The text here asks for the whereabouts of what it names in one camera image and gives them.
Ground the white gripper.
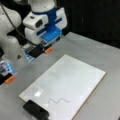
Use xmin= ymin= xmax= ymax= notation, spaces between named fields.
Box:
xmin=23 ymin=7 xmax=67 ymax=45

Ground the black whiteboard eraser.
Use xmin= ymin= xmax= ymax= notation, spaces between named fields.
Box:
xmin=23 ymin=100 xmax=49 ymax=120

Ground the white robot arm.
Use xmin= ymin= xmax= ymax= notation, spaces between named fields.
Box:
xmin=0 ymin=0 xmax=67 ymax=68

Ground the orange clamp block far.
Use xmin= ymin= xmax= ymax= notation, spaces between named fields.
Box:
xmin=44 ymin=47 xmax=52 ymax=54

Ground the orange clamp block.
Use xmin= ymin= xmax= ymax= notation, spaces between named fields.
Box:
xmin=4 ymin=76 xmax=15 ymax=84
xmin=44 ymin=47 xmax=52 ymax=54

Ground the black device with blue light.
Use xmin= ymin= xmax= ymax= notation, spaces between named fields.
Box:
xmin=23 ymin=47 xmax=43 ymax=62

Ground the orange clamp block near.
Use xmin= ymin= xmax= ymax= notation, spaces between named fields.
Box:
xmin=4 ymin=76 xmax=15 ymax=84

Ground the white whiteboard panel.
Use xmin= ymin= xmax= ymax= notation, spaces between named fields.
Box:
xmin=19 ymin=55 xmax=106 ymax=120

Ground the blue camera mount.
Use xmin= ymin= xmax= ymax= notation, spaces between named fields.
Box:
xmin=41 ymin=27 xmax=62 ymax=43

